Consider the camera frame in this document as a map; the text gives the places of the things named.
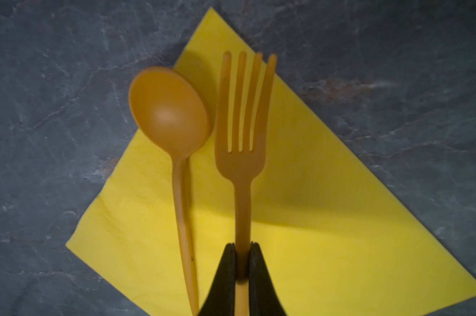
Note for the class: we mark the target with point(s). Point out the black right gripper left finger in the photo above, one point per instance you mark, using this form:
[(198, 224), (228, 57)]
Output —
[(221, 297)]

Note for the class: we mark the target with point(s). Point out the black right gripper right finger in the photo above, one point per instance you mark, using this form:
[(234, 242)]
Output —
[(263, 299)]

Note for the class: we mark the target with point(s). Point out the orange plastic spoon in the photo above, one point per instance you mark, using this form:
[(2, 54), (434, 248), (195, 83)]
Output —
[(170, 113)]

